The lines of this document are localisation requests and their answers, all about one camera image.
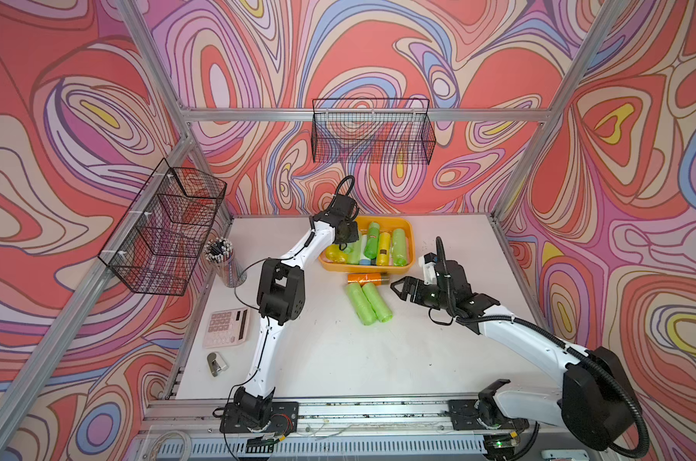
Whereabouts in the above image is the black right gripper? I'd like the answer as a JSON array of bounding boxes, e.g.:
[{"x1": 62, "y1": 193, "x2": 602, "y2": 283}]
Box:
[{"x1": 390, "y1": 277, "x2": 454, "y2": 311}]

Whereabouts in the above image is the light green roll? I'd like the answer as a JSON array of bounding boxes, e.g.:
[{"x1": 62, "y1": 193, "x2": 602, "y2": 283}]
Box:
[
  {"x1": 363, "y1": 282, "x2": 393, "y2": 323},
  {"x1": 345, "y1": 284, "x2": 377, "y2": 326},
  {"x1": 345, "y1": 239, "x2": 363, "y2": 265},
  {"x1": 390, "y1": 228, "x2": 409, "y2": 267}
]

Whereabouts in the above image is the green roll with label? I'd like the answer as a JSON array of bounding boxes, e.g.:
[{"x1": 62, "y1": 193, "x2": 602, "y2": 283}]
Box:
[{"x1": 363, "y1": 221, "x2": 381, "y2": 260}]

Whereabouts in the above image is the orange plastic storage box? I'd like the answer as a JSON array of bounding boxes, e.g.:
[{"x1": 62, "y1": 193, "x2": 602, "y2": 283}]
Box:
[{"x1": 319, "y1": 215, "x2": 416, "y2": 276}]

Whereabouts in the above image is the green yellow trash bag roll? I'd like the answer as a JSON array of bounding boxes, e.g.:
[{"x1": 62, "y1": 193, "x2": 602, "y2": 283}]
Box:
[{"x1": 376, "y1": 232, "x2": 391, "y2": 266}]

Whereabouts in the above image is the white blue trash bag roll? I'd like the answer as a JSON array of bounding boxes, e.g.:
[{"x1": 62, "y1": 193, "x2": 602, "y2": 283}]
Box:
[{"x1": 359, "y1": 234, "x2": 371, "y2": 266}]

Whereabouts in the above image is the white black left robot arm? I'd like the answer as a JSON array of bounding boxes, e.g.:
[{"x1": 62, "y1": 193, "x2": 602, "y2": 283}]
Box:
[{"x1": 220, "y1": 193, "x2": 359, "y2": 432}]

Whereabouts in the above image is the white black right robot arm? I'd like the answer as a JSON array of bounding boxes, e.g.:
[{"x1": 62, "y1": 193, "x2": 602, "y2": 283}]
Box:
[{"x1": 390, "y1": 254, "x2": 651, "y2": 459}]

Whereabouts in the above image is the cup of pens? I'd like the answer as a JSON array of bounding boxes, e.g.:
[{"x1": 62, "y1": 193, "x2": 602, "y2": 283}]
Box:
[{"x1": 205, "y1": 237, "x2": 246, "y2": 288}]

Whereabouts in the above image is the pink calculator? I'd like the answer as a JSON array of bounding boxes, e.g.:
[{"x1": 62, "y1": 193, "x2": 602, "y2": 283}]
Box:
[{"x1": 203, "y1": 307, "x2": 250, "y2": 349}]

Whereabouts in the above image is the small grey stapler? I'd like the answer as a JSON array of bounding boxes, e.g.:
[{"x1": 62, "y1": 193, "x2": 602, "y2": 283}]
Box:
[{"x1": 207, "y1": 352, "x2": 228, "y2": 378}]

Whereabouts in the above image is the black wire basket back wall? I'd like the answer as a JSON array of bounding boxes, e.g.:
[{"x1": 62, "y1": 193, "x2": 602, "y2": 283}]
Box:
[{"x1": 311, "y1": 96, "x2": 436, "y2": 164}]

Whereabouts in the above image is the black wire basket wall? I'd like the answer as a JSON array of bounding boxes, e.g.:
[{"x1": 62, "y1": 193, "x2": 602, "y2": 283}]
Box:
[
  {"x1": 98, "y1": 159, "x2": 227, "y2": 296},
  {"x1": 311, "y1": 96, "x2": 436, "y2": 164}
]

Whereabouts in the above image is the black wire basket left wall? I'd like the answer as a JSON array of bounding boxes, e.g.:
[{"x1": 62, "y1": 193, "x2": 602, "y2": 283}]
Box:
[{"x1": 98, "y1": 159, "x2": 227, "y2": 296}]

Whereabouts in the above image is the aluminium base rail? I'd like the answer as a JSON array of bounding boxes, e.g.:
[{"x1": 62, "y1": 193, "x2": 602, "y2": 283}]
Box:
[{"x1": 134, "y1": 393, "x2": 603, "y2": 445}]

